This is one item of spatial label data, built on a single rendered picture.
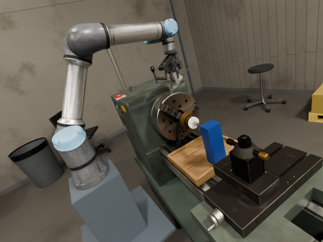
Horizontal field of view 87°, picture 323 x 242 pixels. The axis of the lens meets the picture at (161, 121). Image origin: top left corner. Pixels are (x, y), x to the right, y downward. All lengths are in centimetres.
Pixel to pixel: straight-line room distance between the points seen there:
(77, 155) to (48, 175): 285
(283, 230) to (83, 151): 71
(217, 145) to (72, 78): 73
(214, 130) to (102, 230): 65
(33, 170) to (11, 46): 207
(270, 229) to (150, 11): 446
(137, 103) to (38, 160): 254
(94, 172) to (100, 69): 333
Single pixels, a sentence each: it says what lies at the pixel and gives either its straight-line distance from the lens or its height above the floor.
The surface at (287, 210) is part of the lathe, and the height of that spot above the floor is 92.
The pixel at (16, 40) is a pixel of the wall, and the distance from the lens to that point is 394.
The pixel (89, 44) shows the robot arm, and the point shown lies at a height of 160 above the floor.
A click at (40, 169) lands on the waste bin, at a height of 35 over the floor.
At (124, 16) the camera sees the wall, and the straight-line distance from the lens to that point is 434.
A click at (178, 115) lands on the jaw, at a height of 113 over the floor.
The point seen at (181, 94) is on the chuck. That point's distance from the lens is 108.
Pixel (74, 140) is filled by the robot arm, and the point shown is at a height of 130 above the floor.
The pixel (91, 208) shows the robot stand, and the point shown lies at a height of 104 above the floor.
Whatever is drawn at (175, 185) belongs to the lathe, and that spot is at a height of 54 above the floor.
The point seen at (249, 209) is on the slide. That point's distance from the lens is 68.
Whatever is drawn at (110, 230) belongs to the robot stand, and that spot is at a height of 88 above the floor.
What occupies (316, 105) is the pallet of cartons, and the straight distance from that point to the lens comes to 300.
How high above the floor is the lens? 151
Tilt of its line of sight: 22 degrees down
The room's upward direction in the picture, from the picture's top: 19 degrees counter-clockwise
